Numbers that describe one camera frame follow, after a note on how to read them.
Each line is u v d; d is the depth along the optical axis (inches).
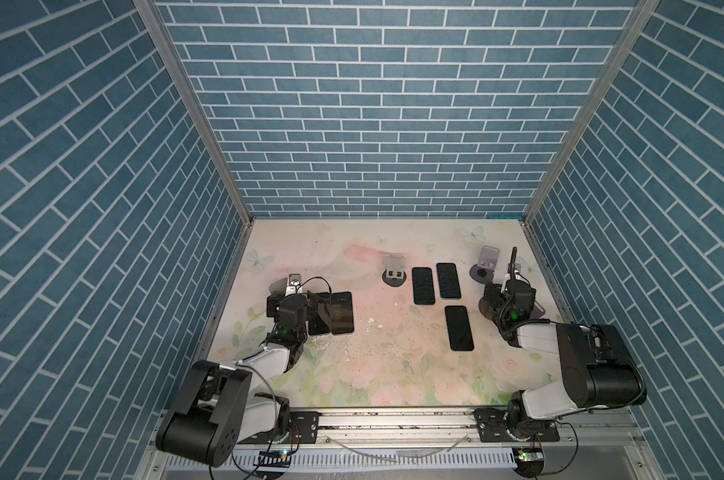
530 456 29.0
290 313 26.3
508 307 28.4
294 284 29.8
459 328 36.6
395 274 38.9
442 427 29.8
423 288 39.3
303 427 29.0
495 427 29.0
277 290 35.9
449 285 41.2
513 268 31.1
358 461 30.3
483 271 41.0
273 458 28.4
